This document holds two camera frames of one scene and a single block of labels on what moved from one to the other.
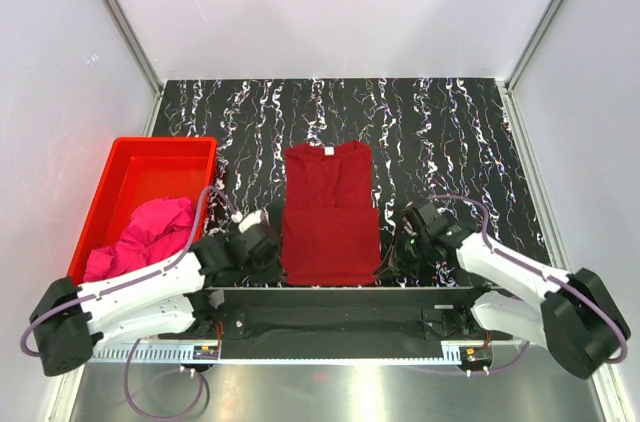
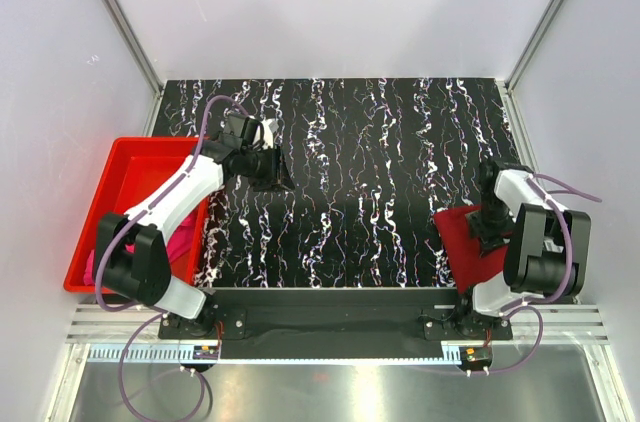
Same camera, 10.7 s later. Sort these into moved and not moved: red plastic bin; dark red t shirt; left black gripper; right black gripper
Moved: right black gripper; left black gripper; dark red t shirt
Not moved: red plastic bin
